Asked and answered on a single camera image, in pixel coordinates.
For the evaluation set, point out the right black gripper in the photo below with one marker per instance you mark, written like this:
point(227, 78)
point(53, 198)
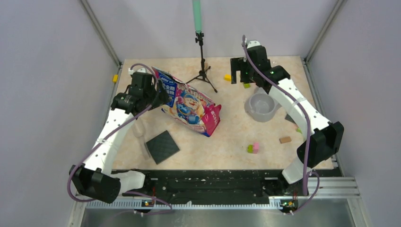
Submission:
point(238, 64)

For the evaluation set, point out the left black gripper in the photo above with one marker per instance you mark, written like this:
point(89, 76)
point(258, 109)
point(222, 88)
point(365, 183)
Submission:
point(161, 98)

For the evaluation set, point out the clear plastic scoop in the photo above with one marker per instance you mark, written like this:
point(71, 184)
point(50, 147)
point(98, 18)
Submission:
point(139, 132)

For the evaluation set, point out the colourful pet food bag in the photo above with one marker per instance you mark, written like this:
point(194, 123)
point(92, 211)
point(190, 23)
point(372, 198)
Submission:
point(188, 105)

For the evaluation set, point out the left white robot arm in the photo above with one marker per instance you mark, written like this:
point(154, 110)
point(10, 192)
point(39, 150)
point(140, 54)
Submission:
point(92, 178)

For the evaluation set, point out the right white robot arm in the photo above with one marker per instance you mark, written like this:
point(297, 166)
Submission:
point(276, 89)

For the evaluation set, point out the grey double pet bowl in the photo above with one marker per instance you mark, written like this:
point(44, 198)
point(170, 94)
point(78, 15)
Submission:
point(261, 106)

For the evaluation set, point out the yellow toy brick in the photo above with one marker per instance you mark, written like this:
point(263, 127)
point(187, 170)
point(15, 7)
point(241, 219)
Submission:
point(228, 77)

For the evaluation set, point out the black square mat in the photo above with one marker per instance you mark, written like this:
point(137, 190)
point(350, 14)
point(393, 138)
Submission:
point(162, 147)

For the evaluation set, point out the black tripod with green pole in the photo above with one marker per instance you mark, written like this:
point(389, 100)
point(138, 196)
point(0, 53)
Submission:
point(197, 18)

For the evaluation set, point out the green and pink brick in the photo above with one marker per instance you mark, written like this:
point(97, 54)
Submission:
point(253, 148)

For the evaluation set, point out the small wooden block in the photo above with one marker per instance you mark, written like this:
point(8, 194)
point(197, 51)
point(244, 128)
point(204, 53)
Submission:
point(285, 140)

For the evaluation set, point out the yellow block on frame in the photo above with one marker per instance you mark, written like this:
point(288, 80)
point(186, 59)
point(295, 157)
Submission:
point(115, 78)

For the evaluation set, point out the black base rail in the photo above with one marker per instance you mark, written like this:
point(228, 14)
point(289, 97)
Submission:
point(218, 187)

